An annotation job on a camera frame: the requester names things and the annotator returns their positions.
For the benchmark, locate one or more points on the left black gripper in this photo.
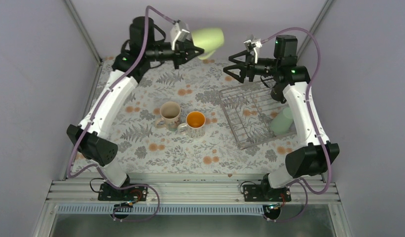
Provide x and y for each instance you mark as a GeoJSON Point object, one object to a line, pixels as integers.
{"type": "Point", "coordinates": [189, 49]}

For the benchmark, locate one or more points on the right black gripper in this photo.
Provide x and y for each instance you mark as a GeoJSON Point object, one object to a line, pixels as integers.
{"type": "Point", "coordinates": [249, 64]}

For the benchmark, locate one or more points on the light green mug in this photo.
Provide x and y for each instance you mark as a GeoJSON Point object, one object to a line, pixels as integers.
{"type": "Point", "coordinates": [209, 39]}

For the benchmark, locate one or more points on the metal wire dish rack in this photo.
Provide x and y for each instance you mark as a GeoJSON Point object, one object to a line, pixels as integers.
{"type": "Point", "coordinates": [249, 111]}

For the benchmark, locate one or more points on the beige pineapple mug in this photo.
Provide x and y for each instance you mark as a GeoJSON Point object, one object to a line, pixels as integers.
{"type": "Point", "coordinates": [170, 114]}

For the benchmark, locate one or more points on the white iridescent patterned mug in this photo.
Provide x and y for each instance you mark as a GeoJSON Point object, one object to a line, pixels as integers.
{"type": "Point", "coordinates": [193, 126]}

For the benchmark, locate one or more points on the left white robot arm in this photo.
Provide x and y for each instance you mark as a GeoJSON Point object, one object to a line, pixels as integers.
{"type": "Point", "coordinates": [146, 44]}

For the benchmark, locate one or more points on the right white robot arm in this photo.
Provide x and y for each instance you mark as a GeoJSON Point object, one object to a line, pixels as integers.
{"type": "Point", "coordinates": [292, 87]}

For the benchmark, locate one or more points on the black mug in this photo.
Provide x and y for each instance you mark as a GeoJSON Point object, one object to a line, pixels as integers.
{"type": "Point", "coordinates": [277, 92]}

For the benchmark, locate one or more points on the floral tablecloth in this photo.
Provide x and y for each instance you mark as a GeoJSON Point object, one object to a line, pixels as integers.
{"type": "Point", "coordinates": [195, 86]}

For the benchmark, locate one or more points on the mint green tumbler cup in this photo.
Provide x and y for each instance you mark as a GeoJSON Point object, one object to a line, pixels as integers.
{"type": "Point", "coordinates": [282, 122]}

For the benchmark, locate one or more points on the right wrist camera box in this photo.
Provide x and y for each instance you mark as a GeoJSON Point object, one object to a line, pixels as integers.
{"type": "Point", "coordinates": [252, 44]}

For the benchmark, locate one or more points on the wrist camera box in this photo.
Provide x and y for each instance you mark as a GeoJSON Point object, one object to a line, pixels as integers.
{"type": "Point", "coordinates": [179, 33]}
{"type": "Point", "coordinates": [252, 44]}

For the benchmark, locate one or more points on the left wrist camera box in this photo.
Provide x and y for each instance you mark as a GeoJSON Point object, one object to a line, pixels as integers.
{"type": "Point", "coordinates": [179, 33]}

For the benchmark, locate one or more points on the right corner aluminium post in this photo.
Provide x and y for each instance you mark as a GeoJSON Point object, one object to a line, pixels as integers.
{"type": "Point", "coordinates": [315, 26]}

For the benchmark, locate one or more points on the corner aluminium post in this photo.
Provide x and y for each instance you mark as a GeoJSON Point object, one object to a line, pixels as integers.
{"type": "Point", "coordinates": [82, 29]}
{"type": "Point", "coordinates": [315, 26]}

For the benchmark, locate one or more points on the left corner aluminium post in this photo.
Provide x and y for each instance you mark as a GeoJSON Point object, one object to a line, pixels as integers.
{"type": "Point", "coordinates": [82, 29]}

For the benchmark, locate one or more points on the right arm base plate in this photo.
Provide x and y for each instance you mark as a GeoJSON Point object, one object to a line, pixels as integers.
{"type": "Point", "coordinates": [258, 193]}

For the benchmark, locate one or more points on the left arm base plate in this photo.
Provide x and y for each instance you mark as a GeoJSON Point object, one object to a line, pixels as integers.
{"type": "Point", "coordinates": [108, 193]}

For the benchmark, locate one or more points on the aluminium rail frame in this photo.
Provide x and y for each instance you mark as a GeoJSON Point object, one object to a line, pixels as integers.
{"type": "Point", "coordinates": [172, 188]}

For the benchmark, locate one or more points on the grey slotted cable duct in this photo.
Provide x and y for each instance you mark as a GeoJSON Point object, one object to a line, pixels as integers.
{"type": "Point", "coordinates": [163, 209]}

